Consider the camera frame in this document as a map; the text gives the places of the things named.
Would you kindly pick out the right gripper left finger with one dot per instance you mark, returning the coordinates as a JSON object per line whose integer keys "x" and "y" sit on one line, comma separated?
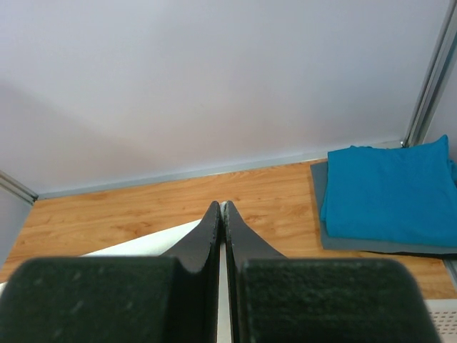
{"x": 107, "y": 296}

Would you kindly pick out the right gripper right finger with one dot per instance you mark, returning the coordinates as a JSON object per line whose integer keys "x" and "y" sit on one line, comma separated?
{"x": 277, "y": 299}

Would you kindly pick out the white t-shirt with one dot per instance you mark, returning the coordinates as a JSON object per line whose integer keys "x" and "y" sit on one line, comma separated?
{"x": 143, "y": 239}

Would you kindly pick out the folded blue t-shirt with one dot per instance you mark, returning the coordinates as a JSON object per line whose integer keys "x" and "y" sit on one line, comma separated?
{"x": 401, "y": 195}

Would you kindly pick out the folded black red t-shirt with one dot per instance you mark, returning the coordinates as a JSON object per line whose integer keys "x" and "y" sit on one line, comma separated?
{"x": 424, "y": 255}

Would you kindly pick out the white plastic basket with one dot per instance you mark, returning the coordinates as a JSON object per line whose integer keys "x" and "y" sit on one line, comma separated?
{"x": 443, "y": 314}

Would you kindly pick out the left aluminium corner post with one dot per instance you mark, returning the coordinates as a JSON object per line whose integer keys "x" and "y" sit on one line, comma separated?
{"x": 17, "y": 188}

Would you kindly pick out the aluminium corner post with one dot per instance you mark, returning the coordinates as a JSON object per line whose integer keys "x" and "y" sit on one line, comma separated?
{"x": 434, "y": 82}
{"x": 17, "y": 188}

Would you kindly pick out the right aluminium corner post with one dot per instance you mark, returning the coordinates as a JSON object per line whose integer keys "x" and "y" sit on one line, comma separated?
{"x": 434, "y": 82}

